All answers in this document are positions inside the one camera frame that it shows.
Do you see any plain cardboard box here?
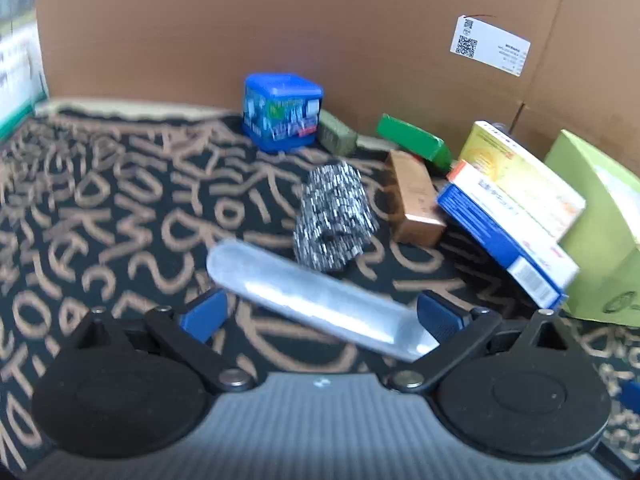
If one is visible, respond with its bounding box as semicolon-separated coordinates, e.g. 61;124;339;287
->
510;0;640;181

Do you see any steel wool scrubber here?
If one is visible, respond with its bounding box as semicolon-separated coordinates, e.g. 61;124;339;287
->
292;161;379;274

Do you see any long silver box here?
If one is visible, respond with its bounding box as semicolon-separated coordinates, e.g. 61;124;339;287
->
206;239;442;364

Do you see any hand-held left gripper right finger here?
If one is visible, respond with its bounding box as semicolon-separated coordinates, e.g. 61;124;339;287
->
389;292;586;394

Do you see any blue plastic gum container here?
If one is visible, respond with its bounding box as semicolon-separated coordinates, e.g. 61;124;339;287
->
242;73;324;154

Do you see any long green box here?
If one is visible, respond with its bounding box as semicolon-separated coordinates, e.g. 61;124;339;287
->
376;114;454;171

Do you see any black patterned mat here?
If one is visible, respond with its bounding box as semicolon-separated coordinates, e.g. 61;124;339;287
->
0;100;640;480

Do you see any blue and white medicine box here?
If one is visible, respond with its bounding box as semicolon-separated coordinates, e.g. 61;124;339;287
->
437;159;581;310

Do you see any yellow medicine box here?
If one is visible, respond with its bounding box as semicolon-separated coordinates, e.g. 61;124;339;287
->
457;120;587;244

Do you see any small olive box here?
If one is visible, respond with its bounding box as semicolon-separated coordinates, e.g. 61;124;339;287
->
317;109;359;157

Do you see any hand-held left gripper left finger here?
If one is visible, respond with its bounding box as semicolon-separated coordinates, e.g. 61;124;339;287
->
62;291;256;394

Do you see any copper coloured box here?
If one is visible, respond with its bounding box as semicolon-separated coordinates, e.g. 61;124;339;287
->
384;150;447;247

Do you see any white shipping label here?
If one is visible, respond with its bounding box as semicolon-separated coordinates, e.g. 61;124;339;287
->
450;15;532;77

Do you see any large brown cardboard wall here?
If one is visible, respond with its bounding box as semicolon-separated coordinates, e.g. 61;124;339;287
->
35;0;572;157

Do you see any light green shoebox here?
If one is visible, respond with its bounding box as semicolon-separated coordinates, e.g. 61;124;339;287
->
544;129;640;329

